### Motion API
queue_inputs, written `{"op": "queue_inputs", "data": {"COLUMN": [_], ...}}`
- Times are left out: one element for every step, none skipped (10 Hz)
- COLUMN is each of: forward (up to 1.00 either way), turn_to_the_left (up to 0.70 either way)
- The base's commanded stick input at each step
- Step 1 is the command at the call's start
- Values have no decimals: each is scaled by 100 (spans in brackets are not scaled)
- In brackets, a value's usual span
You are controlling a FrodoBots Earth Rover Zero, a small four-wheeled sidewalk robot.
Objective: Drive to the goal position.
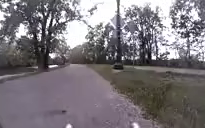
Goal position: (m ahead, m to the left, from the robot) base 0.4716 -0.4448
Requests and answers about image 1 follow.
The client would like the tall dark pole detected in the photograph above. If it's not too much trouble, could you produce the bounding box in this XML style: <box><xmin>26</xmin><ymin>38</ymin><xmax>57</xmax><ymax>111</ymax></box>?
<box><xmin>113</xmin><ymin>0</ymin><xmax>125</xmax><ymax>71</ymax></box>

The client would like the grey asphalt path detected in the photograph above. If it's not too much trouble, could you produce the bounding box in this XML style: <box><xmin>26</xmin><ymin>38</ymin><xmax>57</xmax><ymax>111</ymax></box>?
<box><xmin>0</xmin><ymin>63</ymin><xmax>158</xmax><ymax>128</ymax></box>

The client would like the row of trees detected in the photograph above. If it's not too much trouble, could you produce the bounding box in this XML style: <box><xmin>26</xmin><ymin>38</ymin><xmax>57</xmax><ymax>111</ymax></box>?
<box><xmin>69</xmin><ymin>0</ymin><xmax>205</xmax><ymax>69</ymax></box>

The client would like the large dark-trunked tree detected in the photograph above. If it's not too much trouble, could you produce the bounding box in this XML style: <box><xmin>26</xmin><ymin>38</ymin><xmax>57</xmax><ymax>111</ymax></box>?
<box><xmin>0</xmin><ymin>0</ymin><xmax>88</xmax><ymax>73</ymax></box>

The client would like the grass verge with leaves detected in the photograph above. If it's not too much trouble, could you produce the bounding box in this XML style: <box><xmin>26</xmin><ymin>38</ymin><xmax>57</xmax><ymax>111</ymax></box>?
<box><xmin>86</xmin><ymin>63</ymin><xmax>205</xmax><ymax>128</ymax></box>

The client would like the hedge of bushes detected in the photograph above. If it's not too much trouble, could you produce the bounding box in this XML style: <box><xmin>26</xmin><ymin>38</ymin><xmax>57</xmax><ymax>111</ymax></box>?
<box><xmin>0</xmin><ymin>26</ymin><xmax>39</xmax><ymax>71</ymax></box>

